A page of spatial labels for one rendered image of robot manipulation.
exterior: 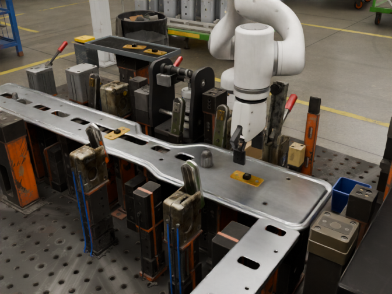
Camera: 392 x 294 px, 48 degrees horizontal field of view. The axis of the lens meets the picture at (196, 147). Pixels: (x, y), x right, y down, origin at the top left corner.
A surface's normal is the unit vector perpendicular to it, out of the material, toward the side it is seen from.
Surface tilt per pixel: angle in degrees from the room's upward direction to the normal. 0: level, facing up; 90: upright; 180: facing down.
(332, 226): 0
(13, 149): 90
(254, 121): 91
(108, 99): 90
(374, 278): 0
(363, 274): 0
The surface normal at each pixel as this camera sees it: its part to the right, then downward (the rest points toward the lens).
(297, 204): -0.01, -0.88
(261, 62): 0.08, 0.48
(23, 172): 0.82, 0.27
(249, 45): -0.35, 0.47
